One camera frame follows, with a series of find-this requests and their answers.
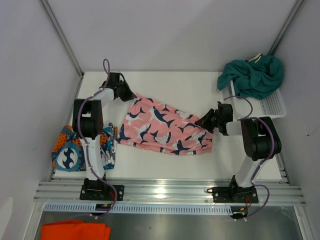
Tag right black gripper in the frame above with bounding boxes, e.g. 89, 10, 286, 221
195, 108, 222, 131

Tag pink patterned shorts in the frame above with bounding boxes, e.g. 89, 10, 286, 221
117, 94, 214, 156

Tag teal green shorts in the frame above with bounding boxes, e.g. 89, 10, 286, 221
217, 54, 284, 100

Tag patterned orange blue shorts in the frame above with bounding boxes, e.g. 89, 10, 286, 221
51, 122, 118, 172

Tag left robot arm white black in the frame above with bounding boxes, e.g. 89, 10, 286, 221
72, 72, 136, 200

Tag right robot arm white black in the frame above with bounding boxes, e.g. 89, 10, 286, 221
195, 102, 282, 202

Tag folded orange shorts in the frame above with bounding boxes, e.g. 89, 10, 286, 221
40, 219, 111, 240

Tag white plastic basket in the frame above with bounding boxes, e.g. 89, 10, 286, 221
224, 88, 287, 119

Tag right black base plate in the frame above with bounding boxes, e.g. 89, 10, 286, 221
206, 186, 259, 204

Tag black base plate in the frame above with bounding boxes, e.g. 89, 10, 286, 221
206, 186, 259, 204
79, 178, 116, 201

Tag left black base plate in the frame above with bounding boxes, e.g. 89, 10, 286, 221
79, 178, 116, 201

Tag aluminium mounting rail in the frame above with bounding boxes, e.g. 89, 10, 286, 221
34, 178, 306, 206

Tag white slotted cable duct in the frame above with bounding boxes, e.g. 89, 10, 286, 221
44, 202, 233, 216

